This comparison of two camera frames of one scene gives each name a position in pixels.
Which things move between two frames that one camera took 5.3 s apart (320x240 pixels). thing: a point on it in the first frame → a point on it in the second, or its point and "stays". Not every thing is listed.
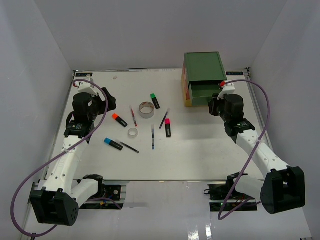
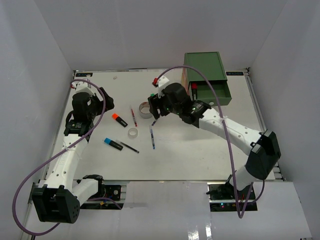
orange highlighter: x=115 y=116 stays
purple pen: x=168 y=109 → x=154 y=122
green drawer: x=200 y=92 stays
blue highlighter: x=113 y=143 stays
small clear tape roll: x=133 y=132 stays
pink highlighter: x=168 y=127 → x=194 y=89
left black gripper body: x=99 y=107 stays
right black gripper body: x=218 y=108 → x=166 y=107
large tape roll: x=146 y=110 stays
